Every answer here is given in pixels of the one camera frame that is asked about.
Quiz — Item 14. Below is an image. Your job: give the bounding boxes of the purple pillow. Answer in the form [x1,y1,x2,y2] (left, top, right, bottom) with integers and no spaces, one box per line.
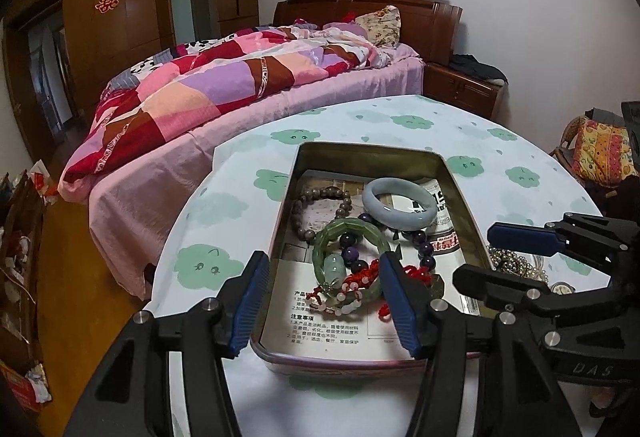
[324,20,369,36]

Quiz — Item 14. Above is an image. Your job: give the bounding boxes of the pink bead bracelet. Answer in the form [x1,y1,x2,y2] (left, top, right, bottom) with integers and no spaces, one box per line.
[319,281,362,316]

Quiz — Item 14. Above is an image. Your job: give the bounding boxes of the rectangular metal tin box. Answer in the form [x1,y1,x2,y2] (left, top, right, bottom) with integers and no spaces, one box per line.
[252,142,496,375]

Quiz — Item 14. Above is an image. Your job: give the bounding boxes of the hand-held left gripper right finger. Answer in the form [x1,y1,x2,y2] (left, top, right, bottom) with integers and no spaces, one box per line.
[378,251,583,437]

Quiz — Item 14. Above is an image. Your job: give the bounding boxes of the bed with pink sheet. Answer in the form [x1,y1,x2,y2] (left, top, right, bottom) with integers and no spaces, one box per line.
[57,50,426,300]

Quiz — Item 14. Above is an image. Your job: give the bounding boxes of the wicker chair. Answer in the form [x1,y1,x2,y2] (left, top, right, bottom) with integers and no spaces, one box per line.
[550,110,640,198]

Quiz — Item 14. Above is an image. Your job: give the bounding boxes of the wooden headboard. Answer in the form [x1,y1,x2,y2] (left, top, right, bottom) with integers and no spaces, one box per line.
[272,0,463,63]

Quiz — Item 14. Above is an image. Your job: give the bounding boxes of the wooden nightstand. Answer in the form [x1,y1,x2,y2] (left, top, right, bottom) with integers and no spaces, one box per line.
[422,60,506,120]

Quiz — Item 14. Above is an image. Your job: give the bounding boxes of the patchwork quilt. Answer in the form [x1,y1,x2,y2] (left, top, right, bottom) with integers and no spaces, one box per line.
[60,20,391,188]

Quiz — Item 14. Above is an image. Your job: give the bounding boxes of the brown wooden bead bracelet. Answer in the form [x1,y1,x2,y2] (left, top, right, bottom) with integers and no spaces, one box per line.
[292,186,354,246]

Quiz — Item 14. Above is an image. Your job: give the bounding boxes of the dark purple bead bracelet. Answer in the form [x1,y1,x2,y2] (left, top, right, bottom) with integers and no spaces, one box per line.
[339,214,447,274]

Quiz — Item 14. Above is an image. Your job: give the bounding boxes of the colourful patterned cushion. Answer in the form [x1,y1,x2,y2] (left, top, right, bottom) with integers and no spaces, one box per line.
[570,118,639,185]

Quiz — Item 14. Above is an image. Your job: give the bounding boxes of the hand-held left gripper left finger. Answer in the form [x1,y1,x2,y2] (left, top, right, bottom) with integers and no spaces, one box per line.
[62,250,271,437]

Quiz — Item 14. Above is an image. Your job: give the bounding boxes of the floral pillow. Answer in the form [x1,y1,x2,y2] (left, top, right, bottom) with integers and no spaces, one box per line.
[354,6,402,49]

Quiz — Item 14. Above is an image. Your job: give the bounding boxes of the cluttered wooden shelf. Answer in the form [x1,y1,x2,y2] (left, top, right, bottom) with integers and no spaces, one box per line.
[0,160,62,415]

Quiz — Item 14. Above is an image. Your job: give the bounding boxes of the pale lavender jade bangle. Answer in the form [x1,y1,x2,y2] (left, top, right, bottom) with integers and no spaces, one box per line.
[361,178,437,230]

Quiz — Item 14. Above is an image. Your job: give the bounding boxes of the gold bead bracelet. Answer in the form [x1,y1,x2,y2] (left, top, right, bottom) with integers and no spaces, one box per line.
[487,244,533,274]

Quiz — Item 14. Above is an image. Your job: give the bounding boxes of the red cord bracelet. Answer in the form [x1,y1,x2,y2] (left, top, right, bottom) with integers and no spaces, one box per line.
[305,262,433,320]

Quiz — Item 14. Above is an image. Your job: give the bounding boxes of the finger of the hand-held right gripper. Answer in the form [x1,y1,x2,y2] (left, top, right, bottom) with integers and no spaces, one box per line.
[452,263,552,314]
[487,212,640,268]

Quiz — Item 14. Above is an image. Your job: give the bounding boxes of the person's right hand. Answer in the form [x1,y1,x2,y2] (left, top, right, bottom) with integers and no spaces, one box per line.
[587,386,640,419]

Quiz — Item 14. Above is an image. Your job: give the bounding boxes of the green jade bangle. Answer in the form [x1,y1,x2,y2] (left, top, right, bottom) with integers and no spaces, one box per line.
[312,218,392,304]

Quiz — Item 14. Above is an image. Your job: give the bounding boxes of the dark garment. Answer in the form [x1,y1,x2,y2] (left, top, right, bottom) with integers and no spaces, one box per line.
[597,174,640,219]

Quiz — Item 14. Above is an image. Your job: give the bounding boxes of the dark clothes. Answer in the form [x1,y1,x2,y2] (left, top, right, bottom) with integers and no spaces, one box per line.
[448,54,507,85]

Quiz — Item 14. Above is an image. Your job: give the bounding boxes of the printed paper sheet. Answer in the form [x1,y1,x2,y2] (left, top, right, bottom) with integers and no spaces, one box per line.
[262,170,471,363]

